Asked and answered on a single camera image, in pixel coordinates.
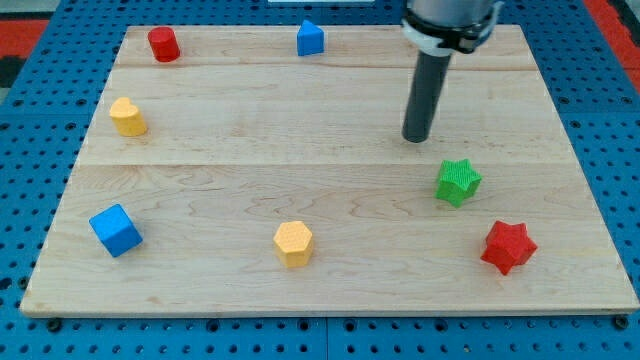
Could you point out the red cylinder block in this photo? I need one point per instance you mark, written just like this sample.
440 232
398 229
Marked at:
163 43

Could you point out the blue cube block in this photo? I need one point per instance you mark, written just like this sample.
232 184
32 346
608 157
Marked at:
115 230

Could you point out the red star block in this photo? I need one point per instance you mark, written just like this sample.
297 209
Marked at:
508 245

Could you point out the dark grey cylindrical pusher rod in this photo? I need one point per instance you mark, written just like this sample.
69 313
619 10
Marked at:
427 83

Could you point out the yellow heart block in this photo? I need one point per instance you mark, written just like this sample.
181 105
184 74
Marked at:
127 118

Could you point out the yellow hexagon block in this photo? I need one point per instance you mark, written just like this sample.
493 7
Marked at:
293 243

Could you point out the light wooden board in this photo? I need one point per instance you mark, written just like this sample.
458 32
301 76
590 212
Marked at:
243 134

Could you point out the green star block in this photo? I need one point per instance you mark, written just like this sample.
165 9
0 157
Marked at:
457 181

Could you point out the blue triangle block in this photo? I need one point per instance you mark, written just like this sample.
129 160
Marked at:
310 39

